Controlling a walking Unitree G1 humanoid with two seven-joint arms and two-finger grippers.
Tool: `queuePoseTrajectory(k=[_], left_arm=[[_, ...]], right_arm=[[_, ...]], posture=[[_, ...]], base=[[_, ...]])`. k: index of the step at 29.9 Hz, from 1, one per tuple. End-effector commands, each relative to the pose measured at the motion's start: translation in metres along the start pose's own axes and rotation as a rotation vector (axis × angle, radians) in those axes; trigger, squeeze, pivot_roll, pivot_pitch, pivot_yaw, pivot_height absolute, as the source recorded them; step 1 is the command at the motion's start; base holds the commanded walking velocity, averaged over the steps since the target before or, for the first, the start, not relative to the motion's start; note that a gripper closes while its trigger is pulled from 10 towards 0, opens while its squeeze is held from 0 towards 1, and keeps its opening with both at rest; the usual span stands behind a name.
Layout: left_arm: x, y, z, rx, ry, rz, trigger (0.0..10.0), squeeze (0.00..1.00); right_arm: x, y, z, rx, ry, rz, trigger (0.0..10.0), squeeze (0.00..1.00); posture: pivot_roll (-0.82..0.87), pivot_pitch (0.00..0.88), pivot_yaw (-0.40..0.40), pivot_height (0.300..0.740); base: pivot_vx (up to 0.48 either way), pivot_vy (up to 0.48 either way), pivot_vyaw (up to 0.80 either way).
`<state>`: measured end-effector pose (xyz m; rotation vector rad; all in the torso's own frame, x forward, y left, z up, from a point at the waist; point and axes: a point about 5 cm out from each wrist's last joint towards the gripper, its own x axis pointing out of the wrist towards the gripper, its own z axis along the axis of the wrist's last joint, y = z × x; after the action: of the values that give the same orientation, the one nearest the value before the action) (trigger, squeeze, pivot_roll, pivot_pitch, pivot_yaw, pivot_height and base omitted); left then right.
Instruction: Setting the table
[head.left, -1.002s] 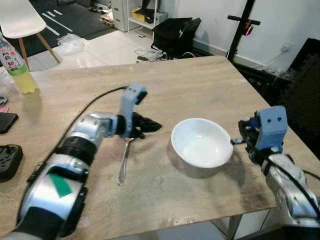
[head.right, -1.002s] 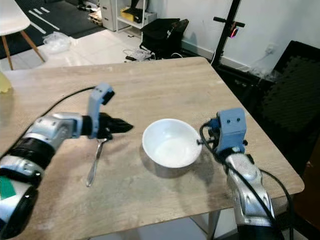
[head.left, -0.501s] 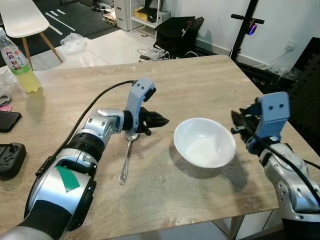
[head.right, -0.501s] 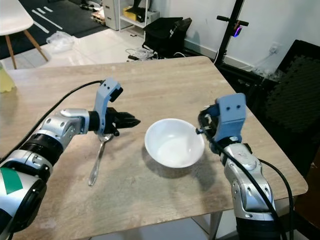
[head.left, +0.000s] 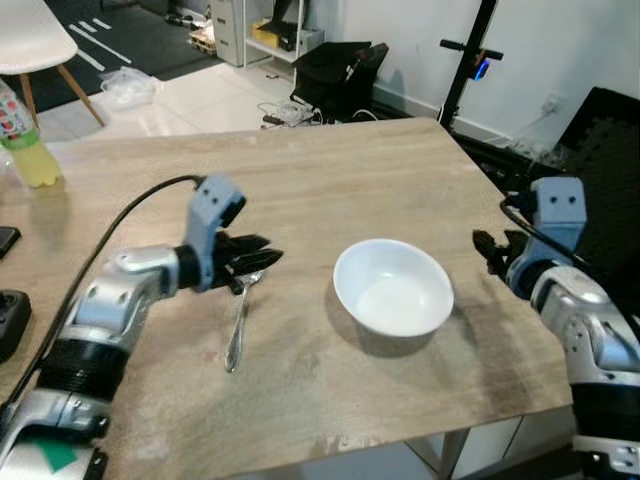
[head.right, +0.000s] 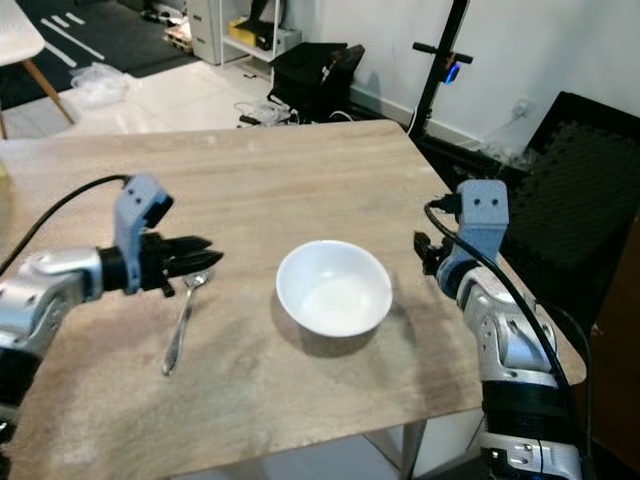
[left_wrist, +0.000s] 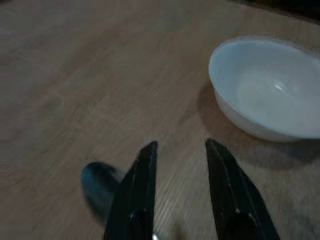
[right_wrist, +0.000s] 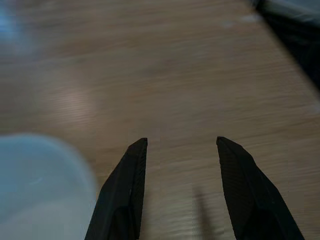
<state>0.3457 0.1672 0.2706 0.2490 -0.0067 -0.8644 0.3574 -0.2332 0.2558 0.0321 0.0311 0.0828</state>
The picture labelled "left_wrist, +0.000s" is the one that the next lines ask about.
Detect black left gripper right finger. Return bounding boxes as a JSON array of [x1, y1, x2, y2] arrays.
[[205, 138, 283, 240]]

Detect white bowl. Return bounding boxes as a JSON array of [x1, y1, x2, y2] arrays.
[[208, 35, 320, 143]]

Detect silver metal spoon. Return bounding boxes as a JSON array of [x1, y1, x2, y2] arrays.
[[80, 161, 126, 229]]

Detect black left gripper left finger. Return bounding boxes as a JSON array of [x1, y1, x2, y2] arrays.
[[103, 140, 159, 240]]

